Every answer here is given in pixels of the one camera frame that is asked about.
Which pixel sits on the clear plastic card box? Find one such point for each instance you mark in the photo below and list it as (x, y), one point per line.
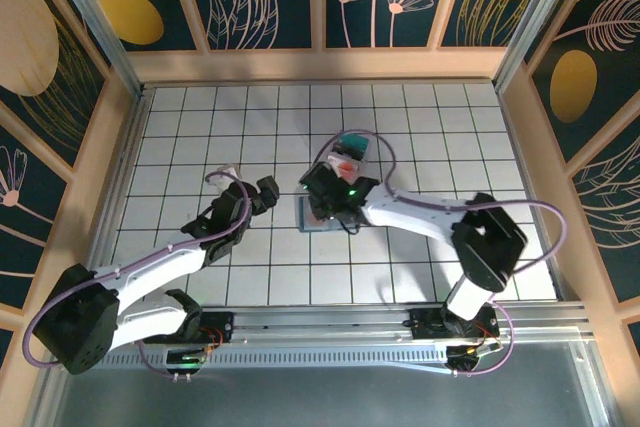
(365, 159)

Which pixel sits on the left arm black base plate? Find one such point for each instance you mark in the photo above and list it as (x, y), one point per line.
(222, 324)

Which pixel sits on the aluminium corner post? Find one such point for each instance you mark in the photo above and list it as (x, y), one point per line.
(537, 22)
(105, 27)

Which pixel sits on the teal card holder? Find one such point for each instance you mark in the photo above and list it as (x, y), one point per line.
(303, 217)

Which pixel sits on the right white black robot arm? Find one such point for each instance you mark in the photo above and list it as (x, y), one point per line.
(490, 247)

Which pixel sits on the grey metal sheet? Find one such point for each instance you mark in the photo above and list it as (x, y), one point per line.
(320, 402)

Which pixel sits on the teal card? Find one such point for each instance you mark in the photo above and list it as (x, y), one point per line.
(356, 139)

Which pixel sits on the aluminium mounting rail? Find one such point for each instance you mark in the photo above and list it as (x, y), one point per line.
(320, 319)

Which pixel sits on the aluminium side rail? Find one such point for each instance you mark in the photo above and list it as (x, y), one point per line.
(127, 157)
(522, 157)

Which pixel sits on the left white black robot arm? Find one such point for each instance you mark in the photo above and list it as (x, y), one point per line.
(75, 327)

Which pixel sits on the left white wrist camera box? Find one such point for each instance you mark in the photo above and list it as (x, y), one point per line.
(230, 172)

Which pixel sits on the white card with red circle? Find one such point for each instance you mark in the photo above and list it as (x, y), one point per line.
(347, 169)

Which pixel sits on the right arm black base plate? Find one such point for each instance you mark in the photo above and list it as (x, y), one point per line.
(425, 322)

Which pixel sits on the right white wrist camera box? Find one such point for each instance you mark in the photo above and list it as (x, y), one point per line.
(330, 163)

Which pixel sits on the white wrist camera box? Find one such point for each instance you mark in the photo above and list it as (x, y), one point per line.
(230, 172)
(330, 163)

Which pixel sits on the black card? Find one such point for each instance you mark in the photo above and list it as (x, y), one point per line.
(350, 149)

